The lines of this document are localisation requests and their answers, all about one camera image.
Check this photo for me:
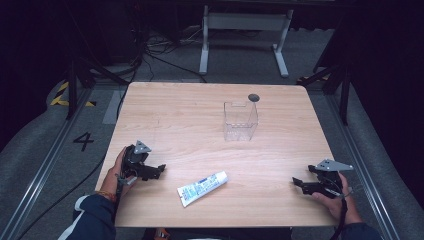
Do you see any person's right hand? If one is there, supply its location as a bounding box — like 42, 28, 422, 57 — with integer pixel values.
311, 172, 363, 226

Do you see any person's left hand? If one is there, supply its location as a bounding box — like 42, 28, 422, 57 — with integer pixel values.
99, 146, 138, 202

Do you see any yellow and black floor tape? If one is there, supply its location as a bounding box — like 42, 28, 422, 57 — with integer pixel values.
49, 81, 98, 108

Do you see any black floor cable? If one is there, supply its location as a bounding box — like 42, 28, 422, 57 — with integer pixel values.
15, 154, 108, 240

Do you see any orange wrist bracelet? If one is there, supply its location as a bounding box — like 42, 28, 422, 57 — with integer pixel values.
96, 189, 118, 203

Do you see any white metal desk frame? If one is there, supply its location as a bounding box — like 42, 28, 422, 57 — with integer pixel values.
198, 4, 295, 79

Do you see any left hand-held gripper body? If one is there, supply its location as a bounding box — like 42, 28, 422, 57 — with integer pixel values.
121, 139, 158, 183

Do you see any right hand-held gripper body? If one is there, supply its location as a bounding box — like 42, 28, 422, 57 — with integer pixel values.
313, 158, 355, 200

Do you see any clear plastic container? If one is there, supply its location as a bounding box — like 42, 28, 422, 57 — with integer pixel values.
222, 100, 260, 142

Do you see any grey floor tape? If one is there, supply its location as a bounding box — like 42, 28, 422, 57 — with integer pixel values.
102, 89, 127, 126

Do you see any orange shoe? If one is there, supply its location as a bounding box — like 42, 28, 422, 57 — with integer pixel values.
153, 227, 172, 240

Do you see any black tripod stand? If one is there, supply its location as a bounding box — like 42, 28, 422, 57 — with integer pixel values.
295, 61, 352, 127
64, 54, 130, 121

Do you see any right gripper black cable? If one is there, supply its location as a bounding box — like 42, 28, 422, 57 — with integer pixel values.
328, 186, 354, 240

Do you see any aluminium floor rail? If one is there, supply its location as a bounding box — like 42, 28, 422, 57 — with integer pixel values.
324, 93, 402, 240
0, 87, 96, 240

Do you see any bundle of black cables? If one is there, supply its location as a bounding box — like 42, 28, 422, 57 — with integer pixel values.
114, 6, 208, 118

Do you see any white and blue toothpaste tube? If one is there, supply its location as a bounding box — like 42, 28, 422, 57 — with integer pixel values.
176, 170, 230, 208

